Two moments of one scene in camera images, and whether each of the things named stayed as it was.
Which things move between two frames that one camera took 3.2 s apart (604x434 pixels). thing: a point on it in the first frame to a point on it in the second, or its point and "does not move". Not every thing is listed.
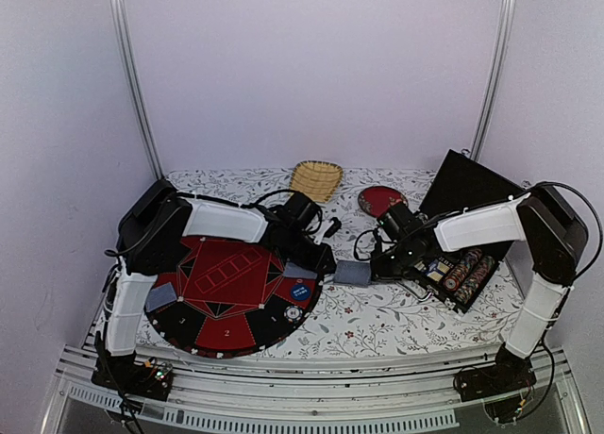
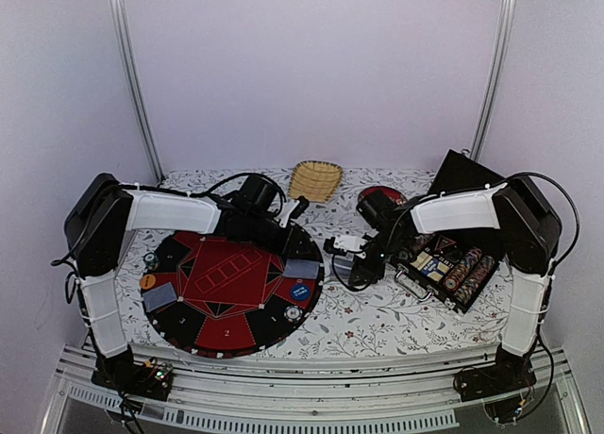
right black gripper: (378, 271) to (371, 275)
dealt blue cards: (294, 270) does not move
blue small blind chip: (300, 292) does not move
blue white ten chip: (293, 313) does not move
